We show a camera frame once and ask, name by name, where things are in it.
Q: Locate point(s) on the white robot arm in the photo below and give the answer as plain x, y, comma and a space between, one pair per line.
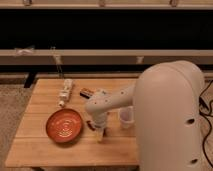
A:
165, 101

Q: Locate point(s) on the orange ceramic bowl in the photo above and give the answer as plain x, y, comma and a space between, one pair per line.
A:
64, 125

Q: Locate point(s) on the white plastic bottle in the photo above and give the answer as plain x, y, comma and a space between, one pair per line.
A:
65, 92

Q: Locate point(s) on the translucent plastic cup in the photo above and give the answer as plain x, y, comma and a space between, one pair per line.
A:
126, 117

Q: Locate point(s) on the wooden table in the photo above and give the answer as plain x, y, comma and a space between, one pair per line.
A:
32, 148

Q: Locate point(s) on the brown rectangular block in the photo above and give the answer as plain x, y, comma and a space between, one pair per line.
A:
86, 93

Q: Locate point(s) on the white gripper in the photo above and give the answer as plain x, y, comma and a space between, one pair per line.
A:
99, 134

